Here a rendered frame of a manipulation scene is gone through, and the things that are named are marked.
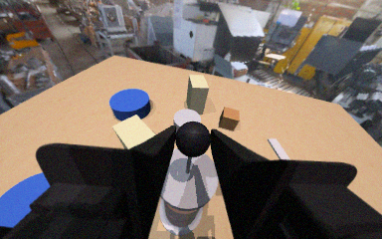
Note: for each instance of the small orange-brown cube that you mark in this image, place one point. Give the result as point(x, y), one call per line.
point(229, 119)

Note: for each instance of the white flat bar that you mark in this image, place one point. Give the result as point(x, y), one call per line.
point(279, 150)

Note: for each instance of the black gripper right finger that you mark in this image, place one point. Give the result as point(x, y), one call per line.
point(252, 184)

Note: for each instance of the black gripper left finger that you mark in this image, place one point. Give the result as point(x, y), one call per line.
point(140, 171)

